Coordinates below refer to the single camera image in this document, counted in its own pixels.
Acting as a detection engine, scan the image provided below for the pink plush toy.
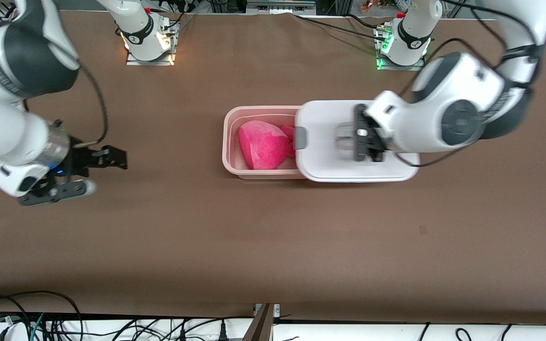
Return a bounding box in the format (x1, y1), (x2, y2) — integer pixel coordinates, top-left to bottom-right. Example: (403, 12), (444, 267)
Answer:
(237, 120), (298, 171)

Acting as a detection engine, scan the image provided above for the white lower shelf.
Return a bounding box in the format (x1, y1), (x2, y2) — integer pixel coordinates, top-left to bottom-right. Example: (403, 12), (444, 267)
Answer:
(0, 315), (546, 341)

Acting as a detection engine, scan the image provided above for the black looping cable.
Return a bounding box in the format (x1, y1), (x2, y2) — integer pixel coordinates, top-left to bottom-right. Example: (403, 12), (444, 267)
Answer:
(0, 290), (84, 341)

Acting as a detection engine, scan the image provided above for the brown table cover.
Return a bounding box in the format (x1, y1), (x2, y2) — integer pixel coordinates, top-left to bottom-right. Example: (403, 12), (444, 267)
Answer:
(0, 9), (546, 326)

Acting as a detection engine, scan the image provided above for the green cable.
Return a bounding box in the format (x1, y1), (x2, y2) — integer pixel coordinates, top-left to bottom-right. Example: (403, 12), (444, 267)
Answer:
(28, 313), (46, 341)

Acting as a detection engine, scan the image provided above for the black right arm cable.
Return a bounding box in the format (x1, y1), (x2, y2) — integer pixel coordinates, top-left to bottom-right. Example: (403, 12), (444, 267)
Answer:
(72, 62), (109, 149)

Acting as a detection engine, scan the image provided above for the white box lid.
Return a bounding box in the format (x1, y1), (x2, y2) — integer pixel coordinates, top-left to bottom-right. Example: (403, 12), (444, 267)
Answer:
(294, 99), (420, 184)

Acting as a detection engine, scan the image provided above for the white storage box base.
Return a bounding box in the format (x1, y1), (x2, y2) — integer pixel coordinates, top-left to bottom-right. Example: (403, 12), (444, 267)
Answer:
(222, 105), (308, 181)

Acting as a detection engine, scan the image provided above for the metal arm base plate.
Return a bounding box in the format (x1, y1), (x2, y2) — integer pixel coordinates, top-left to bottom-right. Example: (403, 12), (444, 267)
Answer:
(126, 21), (175, 66)
(376, 26), (427, 72)

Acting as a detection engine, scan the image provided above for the aluminium frame profile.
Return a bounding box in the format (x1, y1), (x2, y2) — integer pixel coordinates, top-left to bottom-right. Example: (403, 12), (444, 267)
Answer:
(242, 303), (281, 341)

